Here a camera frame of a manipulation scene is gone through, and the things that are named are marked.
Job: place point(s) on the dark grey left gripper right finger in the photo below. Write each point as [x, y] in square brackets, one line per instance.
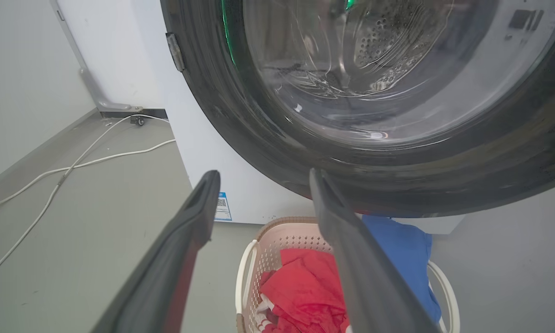
[370, 277]

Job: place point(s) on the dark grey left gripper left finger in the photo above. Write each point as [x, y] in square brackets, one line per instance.
[166, 273]

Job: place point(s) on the round black washing machine door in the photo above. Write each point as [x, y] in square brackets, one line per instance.
[397, 175]

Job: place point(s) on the white washing machine body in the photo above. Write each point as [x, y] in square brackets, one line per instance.
[203, 138]

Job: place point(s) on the grey door latch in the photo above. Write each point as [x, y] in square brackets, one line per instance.
[175, 52]

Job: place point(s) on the blue garment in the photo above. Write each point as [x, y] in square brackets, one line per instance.
[409, 259]

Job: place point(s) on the red garment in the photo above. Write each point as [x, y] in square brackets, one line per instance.
[305, 291]

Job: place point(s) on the blue white energy label sticker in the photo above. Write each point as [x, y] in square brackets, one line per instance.
[222, 206]

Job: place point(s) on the pink plastic laundry basket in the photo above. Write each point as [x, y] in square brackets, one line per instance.
[263, 259]

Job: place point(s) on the grey metal frame leg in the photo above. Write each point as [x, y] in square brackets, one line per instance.
[90, 78]

